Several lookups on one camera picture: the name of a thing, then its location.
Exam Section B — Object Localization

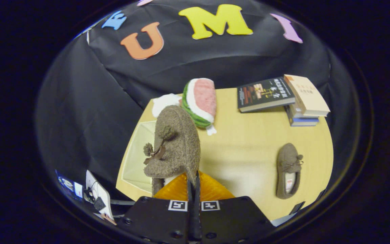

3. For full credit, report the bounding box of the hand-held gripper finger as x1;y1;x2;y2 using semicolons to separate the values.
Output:
116;172;196;244
195;170;276;244

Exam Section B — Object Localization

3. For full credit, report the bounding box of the brown fuzzy slipper shoe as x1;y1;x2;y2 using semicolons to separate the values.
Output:
276;143;304;200
143;105;201;197

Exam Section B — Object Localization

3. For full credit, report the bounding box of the grey fabric storage box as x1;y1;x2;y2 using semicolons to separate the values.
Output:
122;120;163;194

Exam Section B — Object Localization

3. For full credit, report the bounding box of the white printed sheet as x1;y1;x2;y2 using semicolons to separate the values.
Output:
85;170;117;225

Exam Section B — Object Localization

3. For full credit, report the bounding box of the watermelon slice plush toy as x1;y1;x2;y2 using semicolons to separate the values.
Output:
181;78;218;136

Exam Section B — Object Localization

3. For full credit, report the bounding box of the white plush toy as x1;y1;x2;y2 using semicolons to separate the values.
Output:
151;94;182;118

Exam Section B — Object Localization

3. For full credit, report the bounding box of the black cover book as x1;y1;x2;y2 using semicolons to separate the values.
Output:
237;77;296;113

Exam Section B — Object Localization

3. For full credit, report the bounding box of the blue printed sheet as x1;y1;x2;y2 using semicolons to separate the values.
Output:
55;170;84;201

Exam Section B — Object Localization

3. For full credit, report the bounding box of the blue book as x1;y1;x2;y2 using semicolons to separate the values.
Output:
285;106;320;127

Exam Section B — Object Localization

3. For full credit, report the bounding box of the grey book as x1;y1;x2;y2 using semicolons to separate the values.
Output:
288;103;318;120

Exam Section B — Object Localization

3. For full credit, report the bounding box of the black backdrop cloth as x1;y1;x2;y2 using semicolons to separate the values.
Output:
36;0;361;217

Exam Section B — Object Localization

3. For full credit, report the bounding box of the beige cover book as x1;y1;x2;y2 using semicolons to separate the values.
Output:
283;74;331;118

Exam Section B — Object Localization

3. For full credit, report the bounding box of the black table bracket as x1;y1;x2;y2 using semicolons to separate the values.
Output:
289;201;306;216

